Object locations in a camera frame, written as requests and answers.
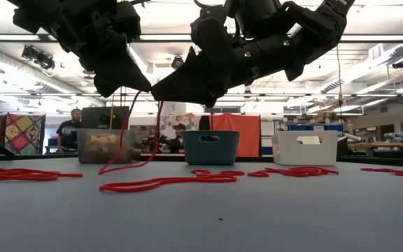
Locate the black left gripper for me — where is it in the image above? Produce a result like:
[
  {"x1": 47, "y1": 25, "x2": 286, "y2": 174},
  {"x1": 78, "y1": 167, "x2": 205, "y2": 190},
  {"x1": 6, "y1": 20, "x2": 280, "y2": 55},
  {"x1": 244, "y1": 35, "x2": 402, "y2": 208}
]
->
[{"x1": 59, "y1": 0, "x2": 153, "y2": 99}]

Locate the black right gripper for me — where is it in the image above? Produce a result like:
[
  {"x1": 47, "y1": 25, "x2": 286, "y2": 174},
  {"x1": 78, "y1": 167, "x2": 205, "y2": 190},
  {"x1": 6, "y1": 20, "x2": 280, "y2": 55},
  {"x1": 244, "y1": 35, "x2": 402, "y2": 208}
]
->
[{"x1": 150, "y1": 15, "x2": 294, "y2": 109}]

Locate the wide tan rubber band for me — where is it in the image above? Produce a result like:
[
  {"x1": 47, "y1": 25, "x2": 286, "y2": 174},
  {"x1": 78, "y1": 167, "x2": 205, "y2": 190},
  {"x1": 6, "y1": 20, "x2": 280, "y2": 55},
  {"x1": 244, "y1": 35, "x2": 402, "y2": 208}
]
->
[{"x1": 87, "y1": 134, "x2": 118, "y2": 152}]

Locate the floral cloth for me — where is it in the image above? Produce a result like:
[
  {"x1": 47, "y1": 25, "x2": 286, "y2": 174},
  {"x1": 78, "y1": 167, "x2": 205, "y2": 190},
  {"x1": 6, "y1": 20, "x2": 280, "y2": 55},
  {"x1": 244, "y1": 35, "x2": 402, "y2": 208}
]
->
[{"x1": 159, "y1": 113, "x2": 202, "y2": 132}]

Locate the black monitor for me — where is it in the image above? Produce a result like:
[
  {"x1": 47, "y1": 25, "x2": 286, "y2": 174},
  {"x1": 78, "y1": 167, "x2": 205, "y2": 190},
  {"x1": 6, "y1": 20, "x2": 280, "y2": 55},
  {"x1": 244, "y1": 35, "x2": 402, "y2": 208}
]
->
[{"x1": 79, "y1": 105, "x2": 131, "y2": 131}]

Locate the person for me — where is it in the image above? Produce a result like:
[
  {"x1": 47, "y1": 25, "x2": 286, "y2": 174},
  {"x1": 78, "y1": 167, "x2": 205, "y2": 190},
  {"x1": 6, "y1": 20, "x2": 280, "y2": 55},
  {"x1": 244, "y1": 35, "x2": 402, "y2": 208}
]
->
[
  {"x1": 56, "y1": 108, "x2": 83, "y2": 153},
  {"x1": 168, "y1": 122, "x2": 188, "y2": 154}
]

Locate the orange cloth panel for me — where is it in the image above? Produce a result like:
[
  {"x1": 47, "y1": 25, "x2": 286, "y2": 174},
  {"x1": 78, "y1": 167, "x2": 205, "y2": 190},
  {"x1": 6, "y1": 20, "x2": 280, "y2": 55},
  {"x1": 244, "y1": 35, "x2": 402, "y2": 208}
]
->
[{"x1": 209, "y1": 113, "x2": 262, "y2": 158}]

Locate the small black background machine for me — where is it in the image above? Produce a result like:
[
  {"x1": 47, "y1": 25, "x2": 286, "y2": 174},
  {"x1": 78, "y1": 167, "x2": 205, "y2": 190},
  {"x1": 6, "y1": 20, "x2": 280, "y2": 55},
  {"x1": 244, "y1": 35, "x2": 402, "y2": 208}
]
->
[{"x1": 136, "y1": 134, "x2": 171, "y2": 154}]

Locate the teal plastic basket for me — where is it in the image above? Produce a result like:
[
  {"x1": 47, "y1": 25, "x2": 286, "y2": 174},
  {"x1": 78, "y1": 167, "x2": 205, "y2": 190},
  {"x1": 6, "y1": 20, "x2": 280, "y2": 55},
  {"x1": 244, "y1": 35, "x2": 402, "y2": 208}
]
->
[{"x1": 181, "y1": 130, "x2": 240, "y2": 166}]

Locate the black studio light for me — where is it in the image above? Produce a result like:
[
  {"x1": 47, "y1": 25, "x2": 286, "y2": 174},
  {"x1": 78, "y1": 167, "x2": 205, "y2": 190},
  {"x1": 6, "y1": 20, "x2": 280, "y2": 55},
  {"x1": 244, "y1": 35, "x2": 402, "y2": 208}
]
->
[{"x1": 20, "y1": 44, "x2": 57, "y2": 71}]

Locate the grey plastic basket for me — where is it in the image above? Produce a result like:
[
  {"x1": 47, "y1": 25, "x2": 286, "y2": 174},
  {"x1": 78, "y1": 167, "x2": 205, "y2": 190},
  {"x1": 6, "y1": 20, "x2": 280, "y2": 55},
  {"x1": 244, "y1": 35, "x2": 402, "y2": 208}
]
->
[{"x1": 76, "y1": 128, "x2": 136, "y2": 165}]

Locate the colourful patchwork quilt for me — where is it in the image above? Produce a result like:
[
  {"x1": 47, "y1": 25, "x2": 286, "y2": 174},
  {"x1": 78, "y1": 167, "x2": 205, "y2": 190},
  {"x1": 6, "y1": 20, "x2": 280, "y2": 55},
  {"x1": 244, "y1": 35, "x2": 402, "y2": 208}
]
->
[{"x1": 4, "y1": 113, "x2": 46, "y2": 155}]

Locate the blue board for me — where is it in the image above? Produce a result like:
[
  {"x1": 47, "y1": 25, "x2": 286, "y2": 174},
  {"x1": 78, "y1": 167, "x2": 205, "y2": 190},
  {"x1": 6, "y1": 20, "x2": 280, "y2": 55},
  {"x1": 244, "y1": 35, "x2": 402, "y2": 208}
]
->
[{"x1": 286, "y1": 124, "x2": 344, "y2": 132}]

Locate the white plastic basket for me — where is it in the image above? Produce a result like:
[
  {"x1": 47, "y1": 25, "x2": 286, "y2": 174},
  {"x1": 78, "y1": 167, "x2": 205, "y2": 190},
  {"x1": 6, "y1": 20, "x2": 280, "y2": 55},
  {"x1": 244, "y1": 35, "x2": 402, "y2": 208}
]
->
[{"x1": 271, "y1": 130, "x2": 339, "y2": 167}]

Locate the blue table mat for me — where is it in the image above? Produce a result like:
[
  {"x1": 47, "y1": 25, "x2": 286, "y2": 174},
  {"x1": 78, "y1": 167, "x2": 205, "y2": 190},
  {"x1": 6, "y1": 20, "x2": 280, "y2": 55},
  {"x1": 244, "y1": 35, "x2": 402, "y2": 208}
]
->
[{"x1": 0, "y1": 159, "x2": 403, "y2": 252}]

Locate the wooden side table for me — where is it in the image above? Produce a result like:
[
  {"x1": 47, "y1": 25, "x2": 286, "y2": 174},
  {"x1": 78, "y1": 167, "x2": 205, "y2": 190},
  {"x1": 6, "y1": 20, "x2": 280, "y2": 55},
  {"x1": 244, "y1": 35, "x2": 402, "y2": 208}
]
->
[{"x1": 347, "y1": 141, "x2": 403, "y2": 149}]

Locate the round black camera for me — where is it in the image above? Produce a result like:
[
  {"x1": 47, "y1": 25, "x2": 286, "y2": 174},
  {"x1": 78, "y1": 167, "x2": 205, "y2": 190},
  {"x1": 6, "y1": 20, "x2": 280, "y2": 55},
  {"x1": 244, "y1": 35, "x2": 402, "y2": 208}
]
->
[{"x1": 171, "y1": 55, "x2": 185, "y2": 71}]

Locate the yellow hanging cord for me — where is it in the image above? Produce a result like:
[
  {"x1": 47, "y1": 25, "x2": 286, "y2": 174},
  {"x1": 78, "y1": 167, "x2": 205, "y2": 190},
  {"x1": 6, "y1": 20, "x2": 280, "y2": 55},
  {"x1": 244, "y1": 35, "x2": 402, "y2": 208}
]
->
[{"x1": 336, "y1": 44, "x2": 345, "y2": 116}]

